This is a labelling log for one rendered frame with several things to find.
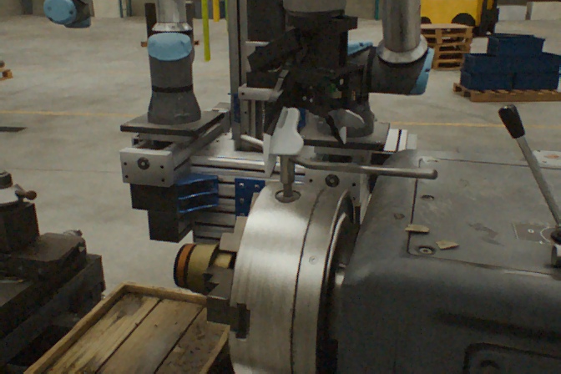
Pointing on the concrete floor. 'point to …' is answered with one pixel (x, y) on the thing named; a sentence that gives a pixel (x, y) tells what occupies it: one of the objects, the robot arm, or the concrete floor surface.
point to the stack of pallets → (443, 50)
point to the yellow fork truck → (456, 10)
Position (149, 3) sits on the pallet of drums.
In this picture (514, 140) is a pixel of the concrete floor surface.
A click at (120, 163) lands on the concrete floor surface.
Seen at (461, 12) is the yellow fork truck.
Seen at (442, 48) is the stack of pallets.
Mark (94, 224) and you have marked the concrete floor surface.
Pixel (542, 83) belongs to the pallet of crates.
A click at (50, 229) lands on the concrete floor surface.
